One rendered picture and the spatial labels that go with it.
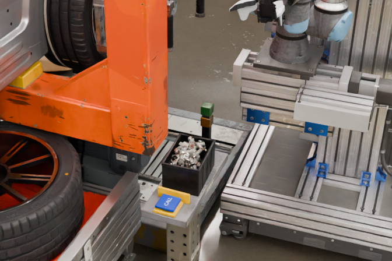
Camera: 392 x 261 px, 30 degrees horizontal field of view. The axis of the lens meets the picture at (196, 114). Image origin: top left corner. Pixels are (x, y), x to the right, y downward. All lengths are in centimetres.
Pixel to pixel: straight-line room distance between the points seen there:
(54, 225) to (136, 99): 52
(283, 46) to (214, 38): 201
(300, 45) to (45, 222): 109
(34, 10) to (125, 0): 49
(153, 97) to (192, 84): 159
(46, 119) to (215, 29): 216
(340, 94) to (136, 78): 74
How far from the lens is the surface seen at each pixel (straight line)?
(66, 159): 271
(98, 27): 286
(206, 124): 272
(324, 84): 269
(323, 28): 256
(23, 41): 274
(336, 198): 303
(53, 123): 280
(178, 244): 277
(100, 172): 311
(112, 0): 241
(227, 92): 406
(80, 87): 267
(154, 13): 243
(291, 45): 265
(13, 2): 270
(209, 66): 431
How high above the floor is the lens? 209
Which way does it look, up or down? 33 degrees down
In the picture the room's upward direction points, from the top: 1 degrees clockwise
